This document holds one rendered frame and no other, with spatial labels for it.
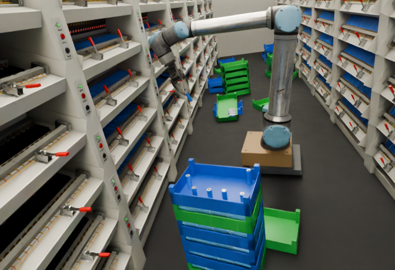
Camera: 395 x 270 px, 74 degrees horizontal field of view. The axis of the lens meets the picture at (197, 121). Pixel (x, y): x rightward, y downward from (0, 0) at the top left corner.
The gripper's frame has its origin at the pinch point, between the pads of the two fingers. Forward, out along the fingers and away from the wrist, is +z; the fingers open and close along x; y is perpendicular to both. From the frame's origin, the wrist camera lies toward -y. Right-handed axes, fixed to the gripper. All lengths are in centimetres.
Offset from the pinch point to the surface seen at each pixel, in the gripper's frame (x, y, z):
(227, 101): -15, 115, 48
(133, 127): 28.8, -24.4, -1.8
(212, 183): 0, -58, 27
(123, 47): 12.5, -19.3, -37.4
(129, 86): 20.9, -17.9, -20.4
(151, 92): 18.4, 2.1, -10.0
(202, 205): 4, -72, 26
